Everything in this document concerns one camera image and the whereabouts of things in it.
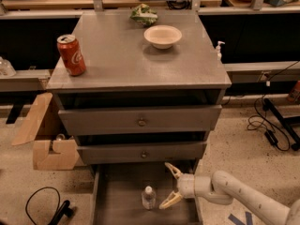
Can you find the grey top drawer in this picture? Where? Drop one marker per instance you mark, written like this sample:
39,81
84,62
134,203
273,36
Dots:
140,120

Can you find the red soda can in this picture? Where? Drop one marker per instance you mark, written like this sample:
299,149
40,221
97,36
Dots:
70,51

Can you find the clear plastic water bottle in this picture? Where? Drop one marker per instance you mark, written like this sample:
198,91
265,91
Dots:
148,198

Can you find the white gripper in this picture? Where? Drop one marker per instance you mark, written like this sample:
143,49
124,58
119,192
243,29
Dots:
187,186

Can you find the grey middle drawer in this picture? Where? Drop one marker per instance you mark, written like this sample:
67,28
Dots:
141,152

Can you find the cardboard box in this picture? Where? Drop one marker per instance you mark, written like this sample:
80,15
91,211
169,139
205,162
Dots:
52,150

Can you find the black stand foot left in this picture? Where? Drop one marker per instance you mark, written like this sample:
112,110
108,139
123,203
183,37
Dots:
63,210

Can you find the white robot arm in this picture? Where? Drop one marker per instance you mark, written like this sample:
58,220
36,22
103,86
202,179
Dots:
222,188

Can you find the red object at right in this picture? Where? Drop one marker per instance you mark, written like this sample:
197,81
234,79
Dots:
294,95

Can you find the clear plastic container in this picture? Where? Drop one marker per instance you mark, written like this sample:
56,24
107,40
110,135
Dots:
6,69

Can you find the grey drawer cabinet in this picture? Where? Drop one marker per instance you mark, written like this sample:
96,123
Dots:
124,71

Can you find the white pump dispenser bottle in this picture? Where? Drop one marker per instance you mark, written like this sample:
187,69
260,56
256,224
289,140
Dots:
218,49

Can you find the grey drawer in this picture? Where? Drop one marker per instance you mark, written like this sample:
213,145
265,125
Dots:
140,120
141,152
118,196

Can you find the green chip bag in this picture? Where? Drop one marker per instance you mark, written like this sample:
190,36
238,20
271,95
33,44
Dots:
144,14

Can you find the grey bottom drawer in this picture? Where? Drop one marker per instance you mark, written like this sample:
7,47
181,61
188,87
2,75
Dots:
118,196

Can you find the black stand leg right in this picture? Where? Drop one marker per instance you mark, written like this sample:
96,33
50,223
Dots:
286,122

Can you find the white bowl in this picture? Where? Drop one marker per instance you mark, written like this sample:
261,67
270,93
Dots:
162,36

